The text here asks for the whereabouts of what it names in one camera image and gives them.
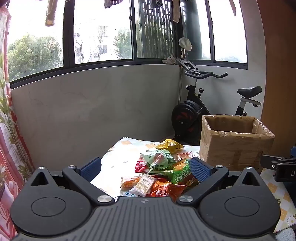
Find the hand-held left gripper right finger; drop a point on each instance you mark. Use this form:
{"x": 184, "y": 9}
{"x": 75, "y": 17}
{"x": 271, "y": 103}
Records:
{"x": 200, "y": 169}

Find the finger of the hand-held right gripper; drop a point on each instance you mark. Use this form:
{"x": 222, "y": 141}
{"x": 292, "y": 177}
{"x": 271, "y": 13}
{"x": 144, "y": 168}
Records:
{"x": 268, "y": 161}

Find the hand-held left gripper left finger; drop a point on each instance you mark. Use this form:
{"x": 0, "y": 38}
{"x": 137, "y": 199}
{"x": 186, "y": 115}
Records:
{"x": 91, "y": 167}

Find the cardboard box with plastic liner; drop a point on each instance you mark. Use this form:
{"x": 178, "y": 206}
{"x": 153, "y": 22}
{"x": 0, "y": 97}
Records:
{"x": 231, "y": 143}

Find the light green snack bag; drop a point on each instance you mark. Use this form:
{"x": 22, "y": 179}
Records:
{"x": 159, "y": 158}

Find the pink white snack packet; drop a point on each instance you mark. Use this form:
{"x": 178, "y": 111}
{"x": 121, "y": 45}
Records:
{"x": 186, "y": 156}

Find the green and orange snack bag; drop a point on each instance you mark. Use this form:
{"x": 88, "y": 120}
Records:
{"x": 180, "y": 175}

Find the checked floral tablecloth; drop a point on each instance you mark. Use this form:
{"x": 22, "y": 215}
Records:
{"x": 115, "y": 157}

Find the yellow snack packet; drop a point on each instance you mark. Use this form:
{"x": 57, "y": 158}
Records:
{"x": 168, "y": 145}

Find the orange red snack bag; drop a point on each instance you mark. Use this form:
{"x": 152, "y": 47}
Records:
{"x": 164, "y": 189}

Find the small orange snack packet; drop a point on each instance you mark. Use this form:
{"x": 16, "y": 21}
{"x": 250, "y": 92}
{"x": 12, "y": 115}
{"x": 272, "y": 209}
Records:
{"x": 129, "y": 183}

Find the red snack packet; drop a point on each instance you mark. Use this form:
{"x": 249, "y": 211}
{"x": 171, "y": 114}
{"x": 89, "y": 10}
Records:
{"x": 140, "y": 166}

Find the clear packet of white nuts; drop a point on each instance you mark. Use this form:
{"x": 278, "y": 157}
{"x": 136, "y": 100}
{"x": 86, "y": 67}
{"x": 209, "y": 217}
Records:
{"x": 143, "y": 185}

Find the black exercise bike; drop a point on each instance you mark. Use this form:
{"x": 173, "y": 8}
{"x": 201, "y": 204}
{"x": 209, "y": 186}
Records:
{"x": 187, "y": 113}

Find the white fluffy cloth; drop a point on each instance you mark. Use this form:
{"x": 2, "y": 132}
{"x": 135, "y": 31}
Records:
{"x": 286, "y": 235}

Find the red floral curtain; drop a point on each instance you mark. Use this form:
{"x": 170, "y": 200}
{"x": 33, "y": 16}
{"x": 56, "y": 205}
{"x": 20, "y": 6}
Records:
{"x": 9, "y": 139}

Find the wooden cabinet panel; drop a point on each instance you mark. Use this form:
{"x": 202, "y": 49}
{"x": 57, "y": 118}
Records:
{"x": 277, "y": 69}

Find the crumpled cloth on sill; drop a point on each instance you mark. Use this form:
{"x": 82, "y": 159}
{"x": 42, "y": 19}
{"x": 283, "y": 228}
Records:
{"x": 170, "y": 60}

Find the dark lattice screen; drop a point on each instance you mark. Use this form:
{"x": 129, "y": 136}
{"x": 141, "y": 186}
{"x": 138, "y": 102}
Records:
{"x": 155, "y": 30}

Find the hanging brown sock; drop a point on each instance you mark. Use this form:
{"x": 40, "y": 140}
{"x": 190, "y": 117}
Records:
{"x": 50, "y": 16}

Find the hanging brown cloth strip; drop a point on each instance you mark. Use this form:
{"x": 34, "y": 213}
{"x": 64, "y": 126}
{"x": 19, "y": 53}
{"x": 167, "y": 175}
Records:
{"x": 233, "y": 8}

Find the hanging tan cloth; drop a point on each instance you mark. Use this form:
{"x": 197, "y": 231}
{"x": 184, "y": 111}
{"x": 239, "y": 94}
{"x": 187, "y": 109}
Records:
{"x": 176, "y": 12}

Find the hanging dark garment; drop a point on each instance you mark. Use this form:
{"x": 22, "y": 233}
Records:
{"x": 113, "y": 3}

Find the black window frame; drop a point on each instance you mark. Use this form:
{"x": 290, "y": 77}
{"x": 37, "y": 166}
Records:
{"x": 69, "y": 34}

